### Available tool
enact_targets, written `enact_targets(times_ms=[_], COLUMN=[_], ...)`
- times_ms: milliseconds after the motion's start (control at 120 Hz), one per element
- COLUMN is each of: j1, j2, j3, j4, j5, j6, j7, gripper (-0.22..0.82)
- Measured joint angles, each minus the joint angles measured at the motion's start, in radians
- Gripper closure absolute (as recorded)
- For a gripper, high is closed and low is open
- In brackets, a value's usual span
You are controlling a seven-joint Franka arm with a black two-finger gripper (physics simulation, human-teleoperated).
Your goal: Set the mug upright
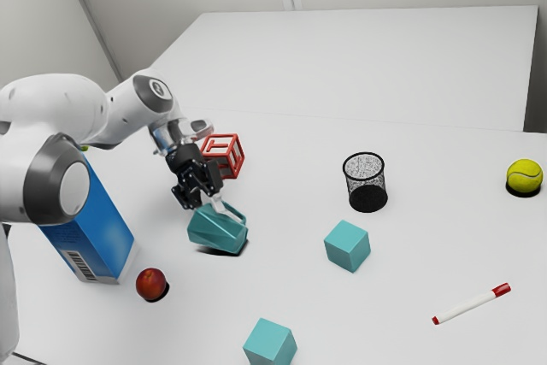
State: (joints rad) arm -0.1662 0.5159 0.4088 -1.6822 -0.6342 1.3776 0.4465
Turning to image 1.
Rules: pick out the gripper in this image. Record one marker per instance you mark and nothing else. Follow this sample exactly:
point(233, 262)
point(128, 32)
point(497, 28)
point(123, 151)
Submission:
point(191, 174)

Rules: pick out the teal faceted mug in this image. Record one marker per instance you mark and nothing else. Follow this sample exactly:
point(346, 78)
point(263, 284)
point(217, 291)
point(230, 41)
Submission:
point(218, 232)

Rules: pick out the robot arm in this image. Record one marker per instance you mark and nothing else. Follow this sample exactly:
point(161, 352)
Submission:
point(51, 125)

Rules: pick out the red apple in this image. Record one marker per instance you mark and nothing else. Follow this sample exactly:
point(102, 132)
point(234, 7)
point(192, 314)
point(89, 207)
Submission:
point(151, 283)

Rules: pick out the blue carton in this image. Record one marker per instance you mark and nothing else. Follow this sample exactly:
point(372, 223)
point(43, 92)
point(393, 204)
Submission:
point(96, 232)

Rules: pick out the teal block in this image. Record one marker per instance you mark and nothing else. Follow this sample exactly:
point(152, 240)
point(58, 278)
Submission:
point(347, 245)
point(270, 343)

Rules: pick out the black mesh pen holder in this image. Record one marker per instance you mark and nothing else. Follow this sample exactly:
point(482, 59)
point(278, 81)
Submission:
point(365, 181)

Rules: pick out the white marker with red cap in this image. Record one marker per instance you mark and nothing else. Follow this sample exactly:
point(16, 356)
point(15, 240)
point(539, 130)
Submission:
point(471, 304)

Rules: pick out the yellow tennis ball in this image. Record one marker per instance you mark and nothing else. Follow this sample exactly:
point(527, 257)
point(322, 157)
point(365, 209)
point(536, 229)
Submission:
point(524, 175)

